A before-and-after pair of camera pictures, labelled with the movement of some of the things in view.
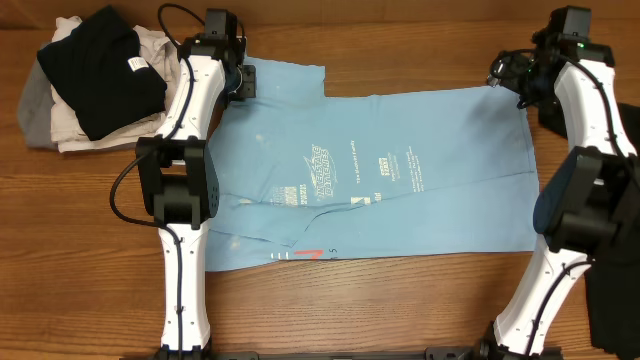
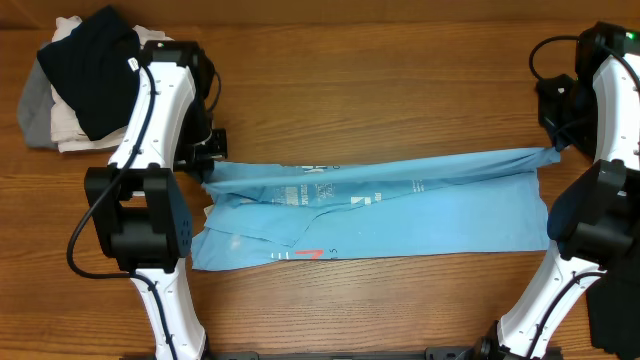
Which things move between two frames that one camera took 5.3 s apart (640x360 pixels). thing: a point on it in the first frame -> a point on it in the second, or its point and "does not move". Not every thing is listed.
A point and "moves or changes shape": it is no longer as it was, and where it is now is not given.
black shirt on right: x=612 y=277 does not move
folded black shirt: x=96 y=64 does not move
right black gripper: x=513 y=65 -> x=548 y=116
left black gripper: x=249 y=86 -> x=195 y=162
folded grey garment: x=35 y=106 does not move
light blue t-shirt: x=297 y=176 moves or changes shape
